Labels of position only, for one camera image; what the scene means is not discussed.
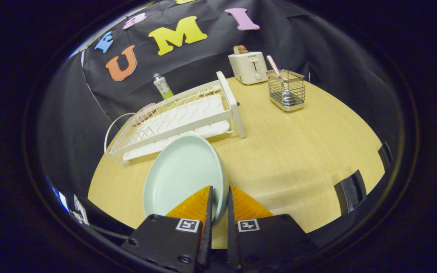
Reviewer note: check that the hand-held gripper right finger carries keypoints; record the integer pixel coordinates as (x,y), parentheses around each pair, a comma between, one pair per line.
(231,235)

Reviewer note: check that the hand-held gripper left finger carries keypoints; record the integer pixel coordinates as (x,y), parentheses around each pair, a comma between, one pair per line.
(208,227)

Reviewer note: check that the light green plate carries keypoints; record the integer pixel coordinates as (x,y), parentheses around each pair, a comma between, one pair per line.
(180,174)

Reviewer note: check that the white dish rack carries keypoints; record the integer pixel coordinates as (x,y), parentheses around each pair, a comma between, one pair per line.
(199,110)

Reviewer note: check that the pink plate with food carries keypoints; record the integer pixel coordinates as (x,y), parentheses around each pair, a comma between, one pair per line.
(142,112)

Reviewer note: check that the black table edge clamp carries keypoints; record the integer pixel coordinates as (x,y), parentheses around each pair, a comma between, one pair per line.
(349,191)
(385,156)

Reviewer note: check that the green plastic bottle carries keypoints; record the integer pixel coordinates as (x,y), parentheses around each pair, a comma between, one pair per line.
(162,87)

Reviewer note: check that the white toaster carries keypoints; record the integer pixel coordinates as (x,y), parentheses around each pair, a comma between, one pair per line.
(247,68)

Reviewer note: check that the black backdrop cloth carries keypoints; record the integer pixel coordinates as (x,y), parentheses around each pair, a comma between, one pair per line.
(211,57)

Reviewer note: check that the brown toast slice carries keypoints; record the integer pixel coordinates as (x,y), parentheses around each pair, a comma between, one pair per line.
(240,49)

